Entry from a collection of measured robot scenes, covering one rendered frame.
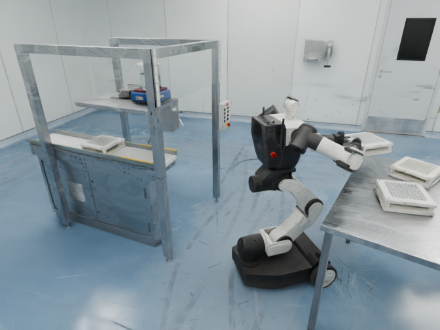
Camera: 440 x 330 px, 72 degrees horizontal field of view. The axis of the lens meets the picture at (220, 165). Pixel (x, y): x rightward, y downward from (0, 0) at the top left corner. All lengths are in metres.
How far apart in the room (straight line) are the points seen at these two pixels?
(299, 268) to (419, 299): 0.85
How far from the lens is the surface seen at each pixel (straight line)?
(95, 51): 2.17
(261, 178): 1.96
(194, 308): 2.28
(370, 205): 1.91
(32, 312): 2.58
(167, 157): 2.38
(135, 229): 2.77
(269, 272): 2.28
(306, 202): 2.23
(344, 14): 5.61
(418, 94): 5.94
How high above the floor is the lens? 1.76
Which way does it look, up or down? 25 degrees down
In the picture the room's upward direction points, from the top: straight up
